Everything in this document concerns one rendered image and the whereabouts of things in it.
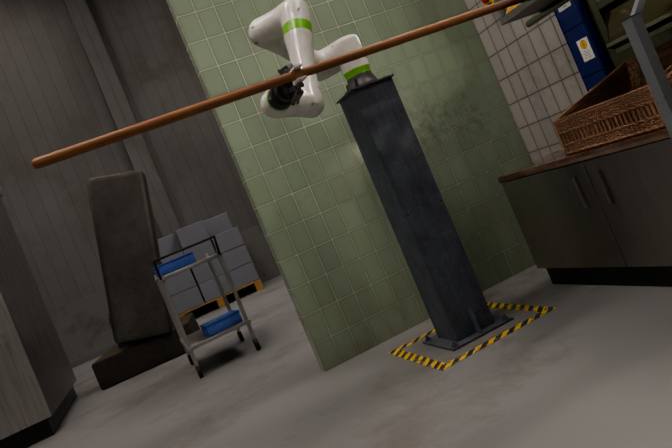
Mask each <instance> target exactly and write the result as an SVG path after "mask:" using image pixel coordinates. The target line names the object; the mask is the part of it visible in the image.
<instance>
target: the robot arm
mask: <svg viewBox="0 0 672 448"><path fill-rule="evenodd" d="M248 33H249V38H250V40H251V41H252V43H253V44H254V45H256V46H258V47H260V48H263V49H266V50H268V51H270V52H273V53H275V54H277V55H279V56H281V57H283V58H285V59H286V60H288V61H290V62H291V64H288V65H285V66H284V67H283V68H281V69H278V73H280V75H283V74H285V73H289V72H292V71H294V70H297V69H300V68H303V67H306V66H309V65H312V64H315V63H318V62H321V61H324V60H327V59H330V58H333V57H336V56H339V55H342V54H345V53H348V52H351V51H354V50H357V49H360V48H363V47H362V44H361V42H360V40H359V38H358V36H356V35H354V34H351V35H346V36H343V37H341V38H339V39H338V40H336V41H335V42H333V43H331V44H330V45H328V46H326V47H325V48H323V49H321V50H319V51H317V50H314V35H313V32H312V23H311V15H310V9H309V6H308V4H307V3H306V2H305V1H304V0H285V1H283V2H282V3H281V4H280V5H278V6H277V7H276V8H275V9H273V10H271V11H270V12H268V13H266V14H264V15H262V16H260V17H258V18H256V19H255V20H253V21H252V23H251V24H250V26H249V31H248ZM339 72H342V74H343V76H344V78H345V79H346V81H347V83H348V84H347V85H346V89H347V92H348V91H349V90H350V89H352V88H354V87H358V86H361V85H363V84H366V83H369V82H372V81H375V80H377V79H378V78H376V77H375V76H374V75H373V73H372V71H371V68H370V64H369V61H368V59H367V56H365V57H362V58H359V59H357V60H354V61H351V62H348V63H345V64H342V65H339V66H336V67H333V68H330V69H327V70H325V71H322V72H319V73H316V74H313V75H310V76H307V75H304V76H301V77H298V78H297V79H296V80H295V81H294V83H293V82H290V83H287V84H284V85H281V86H278V87H275V88H272V89H269V90H267V91H266V92H265V93H264V94H263V96H262V98H261V102H260V104H261V109H262V111H263V112H264V113H265V114H266V115H267V116H268V117H271V118H285V117H303V118H314V117H317V116H318V115H320V114H321V112H322V111H323V109H324V98H323V95H322V92H321V89H320V85H319V81H323V80H326V79H328V78H329V77H331V76H333V75H335V74H337V73H339ZM347 92H346V93H347ZM346 93H345V94H346Z"/></svg>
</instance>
